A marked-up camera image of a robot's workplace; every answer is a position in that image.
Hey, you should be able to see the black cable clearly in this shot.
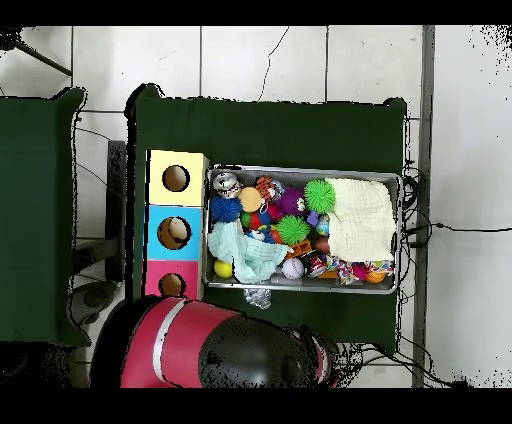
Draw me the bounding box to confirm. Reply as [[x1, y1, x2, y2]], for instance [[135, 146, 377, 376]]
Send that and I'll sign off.
[[403, 221, 512, 234]]

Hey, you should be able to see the purple spiky toy with eyes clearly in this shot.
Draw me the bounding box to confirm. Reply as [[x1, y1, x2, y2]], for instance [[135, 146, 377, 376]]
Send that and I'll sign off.
[[277, 187, 307, 217]]

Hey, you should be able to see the dark green table cloth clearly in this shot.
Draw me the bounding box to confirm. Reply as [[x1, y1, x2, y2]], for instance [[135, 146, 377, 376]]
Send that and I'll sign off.
[[124, 83, 409, 353]]

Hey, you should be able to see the grey round base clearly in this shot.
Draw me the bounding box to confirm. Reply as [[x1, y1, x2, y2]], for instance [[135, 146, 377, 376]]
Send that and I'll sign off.
[[71, 279, 119, 325]]

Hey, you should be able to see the light blue waffle cloth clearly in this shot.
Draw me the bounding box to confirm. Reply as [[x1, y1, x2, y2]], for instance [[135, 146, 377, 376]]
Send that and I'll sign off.
[[206, 219, 293, 285]]

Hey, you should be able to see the dark green side table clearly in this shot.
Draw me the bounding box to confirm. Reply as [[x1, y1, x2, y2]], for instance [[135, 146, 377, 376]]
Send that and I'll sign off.
[[0, 87, 92, 346]]

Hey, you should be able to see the orange round sponge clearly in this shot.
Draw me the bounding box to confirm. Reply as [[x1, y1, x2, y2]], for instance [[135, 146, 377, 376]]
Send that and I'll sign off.
[[238, 186, 264, 214]]

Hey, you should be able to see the black tripod leg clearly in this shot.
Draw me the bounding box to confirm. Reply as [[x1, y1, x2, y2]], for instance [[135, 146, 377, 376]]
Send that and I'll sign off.
[[0, 26, 74, 77]]

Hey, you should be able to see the cream waffle cloth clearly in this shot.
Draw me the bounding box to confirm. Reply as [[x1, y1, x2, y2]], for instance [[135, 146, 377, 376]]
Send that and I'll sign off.
[[325, 177, 397, 264]]

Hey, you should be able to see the wooden box with three holes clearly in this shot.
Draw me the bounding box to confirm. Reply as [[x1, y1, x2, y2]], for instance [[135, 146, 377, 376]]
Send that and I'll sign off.
[[141, 149, 210, 302]]

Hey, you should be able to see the shallow wire mesh bin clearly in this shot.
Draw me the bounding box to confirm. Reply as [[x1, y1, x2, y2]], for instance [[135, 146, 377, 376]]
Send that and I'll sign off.
[[201, 164, 403, 296]]

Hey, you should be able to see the tiger plush toy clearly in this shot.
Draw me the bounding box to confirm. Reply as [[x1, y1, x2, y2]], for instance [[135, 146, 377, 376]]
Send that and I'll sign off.
[[254, 176, 286, 202]]

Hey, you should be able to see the green spiky rubber ball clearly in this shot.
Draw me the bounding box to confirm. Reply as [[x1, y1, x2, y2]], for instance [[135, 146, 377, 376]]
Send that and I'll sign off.
[[303, 179, 336, 214]]

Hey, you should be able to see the green spiky toy with eyes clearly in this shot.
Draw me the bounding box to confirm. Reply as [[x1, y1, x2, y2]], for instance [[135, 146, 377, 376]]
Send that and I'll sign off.
[[275, 215, 310, 247]]

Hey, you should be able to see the white baseball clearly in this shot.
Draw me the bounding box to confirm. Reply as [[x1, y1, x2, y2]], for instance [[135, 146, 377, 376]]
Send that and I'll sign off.
[[281, 257, 306, 281]]

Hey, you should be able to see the blue spiky rubber ball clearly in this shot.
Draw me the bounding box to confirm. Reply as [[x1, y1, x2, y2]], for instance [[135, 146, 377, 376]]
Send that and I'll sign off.
[[209, 195, 244, 224]]

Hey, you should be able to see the crushed silver drink can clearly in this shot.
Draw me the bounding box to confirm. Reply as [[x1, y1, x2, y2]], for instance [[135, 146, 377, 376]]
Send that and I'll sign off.
[[211, 172, 243, 200]]

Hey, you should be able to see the clear plastic packet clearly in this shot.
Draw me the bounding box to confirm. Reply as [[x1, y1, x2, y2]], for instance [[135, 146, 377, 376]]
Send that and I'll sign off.
[[242, 287, 273, 310]]

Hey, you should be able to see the black stand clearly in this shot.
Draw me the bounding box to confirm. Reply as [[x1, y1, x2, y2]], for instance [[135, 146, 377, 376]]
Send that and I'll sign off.
[[104, 139, 128, 283]]

